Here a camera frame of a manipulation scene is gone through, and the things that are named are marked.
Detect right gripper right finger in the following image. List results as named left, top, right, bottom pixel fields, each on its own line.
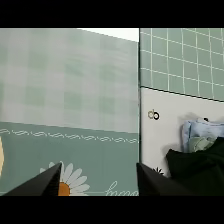
left=135, top=162, right=198, bottom=197

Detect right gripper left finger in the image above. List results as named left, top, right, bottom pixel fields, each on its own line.
left=3, top=161, right=63, bottom=197

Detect black garment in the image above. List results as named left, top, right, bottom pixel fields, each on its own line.
left=165, top=136, right=224, bottom=197

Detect light blue garment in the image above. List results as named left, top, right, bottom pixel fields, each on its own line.
left=180, top=117, right=224, bottom=154

